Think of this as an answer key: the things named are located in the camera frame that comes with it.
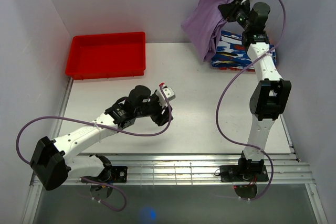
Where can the blue patterned folded trousers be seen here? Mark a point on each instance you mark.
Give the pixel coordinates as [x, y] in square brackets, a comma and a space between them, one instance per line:
[230, 52]

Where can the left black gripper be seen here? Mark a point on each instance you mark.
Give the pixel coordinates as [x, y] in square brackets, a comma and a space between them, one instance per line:
[160, 119]

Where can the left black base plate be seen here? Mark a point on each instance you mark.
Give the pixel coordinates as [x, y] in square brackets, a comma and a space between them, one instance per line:
[112, 174]

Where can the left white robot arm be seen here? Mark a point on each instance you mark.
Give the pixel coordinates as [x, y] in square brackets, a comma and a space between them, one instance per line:
[57, 160]

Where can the purple trousers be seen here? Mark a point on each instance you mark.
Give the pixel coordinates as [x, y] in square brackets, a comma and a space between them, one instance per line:
[203, 27]

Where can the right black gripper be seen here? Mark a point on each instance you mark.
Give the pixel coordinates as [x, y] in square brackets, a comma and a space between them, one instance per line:
[226, 9]

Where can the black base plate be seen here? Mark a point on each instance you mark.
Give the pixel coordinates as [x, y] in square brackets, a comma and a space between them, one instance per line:
[112, 174]
[232, 173]

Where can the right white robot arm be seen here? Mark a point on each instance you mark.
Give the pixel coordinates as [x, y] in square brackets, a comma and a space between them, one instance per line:
[270, 96]

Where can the red folded trousers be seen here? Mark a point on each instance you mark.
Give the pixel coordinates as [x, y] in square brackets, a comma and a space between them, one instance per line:
[251, 69]

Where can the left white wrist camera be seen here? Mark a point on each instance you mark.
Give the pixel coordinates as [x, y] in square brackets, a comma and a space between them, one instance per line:
[165, 93]

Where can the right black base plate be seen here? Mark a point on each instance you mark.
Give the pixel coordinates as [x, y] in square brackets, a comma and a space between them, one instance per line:
[232, 173]

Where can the red plastic tray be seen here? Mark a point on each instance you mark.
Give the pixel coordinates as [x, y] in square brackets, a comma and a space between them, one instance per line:
[107, 56]

